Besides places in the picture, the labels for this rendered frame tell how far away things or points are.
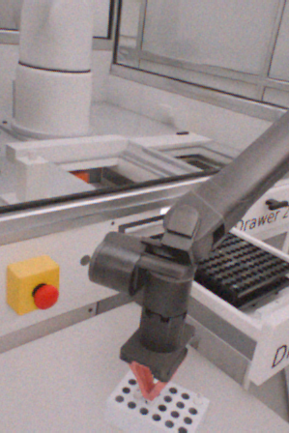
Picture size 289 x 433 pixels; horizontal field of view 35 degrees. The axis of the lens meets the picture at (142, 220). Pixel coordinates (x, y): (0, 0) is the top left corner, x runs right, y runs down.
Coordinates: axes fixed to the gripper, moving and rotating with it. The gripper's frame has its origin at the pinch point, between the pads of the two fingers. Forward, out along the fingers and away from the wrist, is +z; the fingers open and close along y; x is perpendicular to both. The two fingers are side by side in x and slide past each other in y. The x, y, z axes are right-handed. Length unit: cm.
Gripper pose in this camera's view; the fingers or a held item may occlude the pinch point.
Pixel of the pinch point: (151, 390)
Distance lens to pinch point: 67.1
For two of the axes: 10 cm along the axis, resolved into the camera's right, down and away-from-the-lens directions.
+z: -1.2, 9.0, 4.1
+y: -4.5, 3.2, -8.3
